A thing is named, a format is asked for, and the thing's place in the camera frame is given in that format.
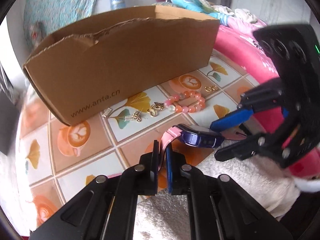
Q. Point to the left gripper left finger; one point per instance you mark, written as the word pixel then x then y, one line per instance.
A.
pixel 148 178

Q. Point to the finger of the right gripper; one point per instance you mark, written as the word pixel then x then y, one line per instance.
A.
pixel 232 119
pixel 241 150

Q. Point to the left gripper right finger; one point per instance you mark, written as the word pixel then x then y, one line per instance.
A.
pixel 176 183

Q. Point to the pink blue smart watch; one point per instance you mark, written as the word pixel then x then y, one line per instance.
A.
pixel 196 136

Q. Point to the silver rhinestone earring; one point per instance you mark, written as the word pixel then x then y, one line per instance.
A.
pixel 133 117

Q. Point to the gold butterfly clasp charm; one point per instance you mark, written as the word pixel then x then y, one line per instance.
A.
pixel 154 109

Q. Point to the gold hoop earring pair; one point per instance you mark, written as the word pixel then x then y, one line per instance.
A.
pixel 210 89

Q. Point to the small silver rhinestone bar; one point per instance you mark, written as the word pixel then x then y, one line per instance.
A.
pixel 107 112

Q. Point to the pink floral quilt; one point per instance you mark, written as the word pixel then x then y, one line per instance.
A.
pixel 239 46

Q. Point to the patterned coffee ginkgo tablecloth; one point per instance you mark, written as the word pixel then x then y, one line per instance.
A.
pixel 54 161

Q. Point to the brown cardboard box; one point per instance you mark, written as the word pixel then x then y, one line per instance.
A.
pixel 94 63

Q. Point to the cyan pillow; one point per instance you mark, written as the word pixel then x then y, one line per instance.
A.
pixel 204 7

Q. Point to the black monitor screen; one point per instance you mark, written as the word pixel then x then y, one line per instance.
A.
pixel 8 117

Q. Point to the blue water jug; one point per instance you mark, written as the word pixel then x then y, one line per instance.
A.
pixel 117 4

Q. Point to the teal floral hanging cloth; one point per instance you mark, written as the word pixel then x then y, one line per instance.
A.
pixel 52 15

